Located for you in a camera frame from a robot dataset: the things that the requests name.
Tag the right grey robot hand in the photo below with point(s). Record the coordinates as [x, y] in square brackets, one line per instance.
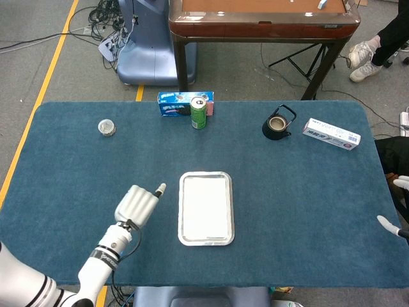
[388, 224]

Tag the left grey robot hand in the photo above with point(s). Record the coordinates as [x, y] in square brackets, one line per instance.
[137, 204]

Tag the white paper napkin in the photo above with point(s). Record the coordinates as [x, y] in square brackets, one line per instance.
[204, 208]

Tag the stainless steel tray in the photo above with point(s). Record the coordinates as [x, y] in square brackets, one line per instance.
[191, 242]

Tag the black bag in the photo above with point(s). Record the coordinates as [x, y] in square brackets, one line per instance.
[396, 156]

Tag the small clear plastic jar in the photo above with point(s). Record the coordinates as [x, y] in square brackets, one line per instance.
[107, 128]

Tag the blue cookie box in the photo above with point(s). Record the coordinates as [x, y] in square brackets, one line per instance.
[171, 107]

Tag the blue felt table cover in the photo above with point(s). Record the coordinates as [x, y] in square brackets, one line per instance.
[287, 192]

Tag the white toothpaste box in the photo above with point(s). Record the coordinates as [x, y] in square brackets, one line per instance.
[330, 134]

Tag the green drink can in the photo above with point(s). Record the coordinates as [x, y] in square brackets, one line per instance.
[198, 116]

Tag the grey-blue robot torso base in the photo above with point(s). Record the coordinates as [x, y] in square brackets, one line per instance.
[198, 297]

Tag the pink box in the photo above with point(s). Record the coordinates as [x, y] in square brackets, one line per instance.
[210, 108]

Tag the colourful snack packet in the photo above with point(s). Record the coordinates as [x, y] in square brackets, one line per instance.
[282, 289]

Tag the black teapot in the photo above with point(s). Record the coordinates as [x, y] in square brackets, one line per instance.
[274, 129]

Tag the white sneaker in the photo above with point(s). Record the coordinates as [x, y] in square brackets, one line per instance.
[361, 52]
[364, 73]

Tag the white power strip with plugs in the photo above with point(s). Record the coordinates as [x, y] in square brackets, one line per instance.
[108, 46]

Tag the person in black trousers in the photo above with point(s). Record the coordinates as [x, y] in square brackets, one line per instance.
[393, 32]

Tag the black tripod stand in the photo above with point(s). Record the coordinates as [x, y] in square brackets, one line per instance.
[295, 55]

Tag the brown mahjong table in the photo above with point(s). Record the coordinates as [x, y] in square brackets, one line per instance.
[255, 28]

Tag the single blue mahjong tile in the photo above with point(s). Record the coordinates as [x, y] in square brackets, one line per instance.
[322, 4]

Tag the white wall power strip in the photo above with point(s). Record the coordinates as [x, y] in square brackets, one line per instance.
[405, 123]

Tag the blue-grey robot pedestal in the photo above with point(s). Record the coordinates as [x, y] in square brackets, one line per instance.
[150, 60]

